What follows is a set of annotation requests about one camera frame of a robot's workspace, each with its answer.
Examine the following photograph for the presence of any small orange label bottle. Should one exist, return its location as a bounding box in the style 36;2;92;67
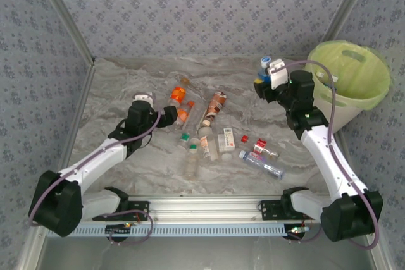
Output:
175;108;190;131

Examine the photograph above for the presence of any large orange label bottle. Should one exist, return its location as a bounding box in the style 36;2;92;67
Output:
167;85;187;108

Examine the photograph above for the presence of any slim clear bottle orange cap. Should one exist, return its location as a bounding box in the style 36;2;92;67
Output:
182;101;196;132

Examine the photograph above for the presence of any small clear bottle green cap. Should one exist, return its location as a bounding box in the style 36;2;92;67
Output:
177;133;192;150

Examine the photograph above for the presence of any blue label plastic bottle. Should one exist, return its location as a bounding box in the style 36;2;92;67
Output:
256;56;275;84

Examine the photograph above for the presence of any clear bottle brown cap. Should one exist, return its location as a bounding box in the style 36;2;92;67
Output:
178;76;199;91

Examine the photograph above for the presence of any tall clear bottle green cap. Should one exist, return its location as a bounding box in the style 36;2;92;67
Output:
182;144;200;180

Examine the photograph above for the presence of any white bottle orange label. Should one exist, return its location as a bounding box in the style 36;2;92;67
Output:
197;126;220;161

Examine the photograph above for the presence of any brown label plastic bottle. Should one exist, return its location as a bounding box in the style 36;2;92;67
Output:
202;90;228;126

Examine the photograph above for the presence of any small red label bottle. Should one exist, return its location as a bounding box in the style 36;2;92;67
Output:
252;138;281;161

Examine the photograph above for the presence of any clear bottle white red label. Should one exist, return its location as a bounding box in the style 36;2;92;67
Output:
217;127;237;161

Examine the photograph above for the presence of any clear blue water bottle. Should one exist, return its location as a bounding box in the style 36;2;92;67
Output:
238;149;285;181

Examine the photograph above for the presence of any white plastic bin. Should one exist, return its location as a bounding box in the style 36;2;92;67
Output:
311;92;363;134

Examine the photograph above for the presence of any black circuit board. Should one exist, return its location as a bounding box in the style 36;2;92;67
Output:
106;224;132;241
283;224;309;240

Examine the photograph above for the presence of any grey metal lower panel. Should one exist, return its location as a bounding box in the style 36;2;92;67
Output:
15;221;392;270

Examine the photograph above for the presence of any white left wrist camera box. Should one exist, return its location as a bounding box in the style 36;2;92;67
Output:
132;92;156;103

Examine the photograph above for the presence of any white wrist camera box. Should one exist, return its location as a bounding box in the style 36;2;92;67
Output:
266;58;290;90
132;92;156;103

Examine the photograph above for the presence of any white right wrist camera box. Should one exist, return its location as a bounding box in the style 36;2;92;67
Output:
266;58;290;90

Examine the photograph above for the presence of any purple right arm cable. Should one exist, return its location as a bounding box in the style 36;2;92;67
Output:
275;59;380;250

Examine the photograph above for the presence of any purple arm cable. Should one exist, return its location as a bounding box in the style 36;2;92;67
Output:
28;92;154;247
275;59;380;250

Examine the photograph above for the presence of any aluminium side rail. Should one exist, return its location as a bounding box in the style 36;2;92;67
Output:
56;58;97;173

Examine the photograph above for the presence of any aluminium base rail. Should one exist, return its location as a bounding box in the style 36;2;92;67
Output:
78;196;333;222

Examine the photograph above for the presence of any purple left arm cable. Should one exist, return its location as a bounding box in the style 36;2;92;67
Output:
28;92;154;247

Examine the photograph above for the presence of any slotted grey cable tray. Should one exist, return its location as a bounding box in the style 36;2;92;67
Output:
46;223;323;238

